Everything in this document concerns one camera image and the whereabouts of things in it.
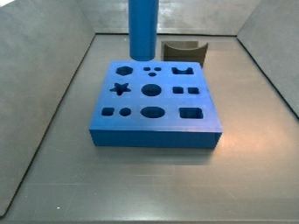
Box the dark grey curved holder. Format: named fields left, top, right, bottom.
left=161, top=41, right=209, bottom=66

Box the blue shape-hole insertion block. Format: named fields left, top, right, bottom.
left=88, top=61, right=221, bottom=149

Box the blue round cylinder peg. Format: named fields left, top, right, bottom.
left=128, top=0, right=159, bottom=61

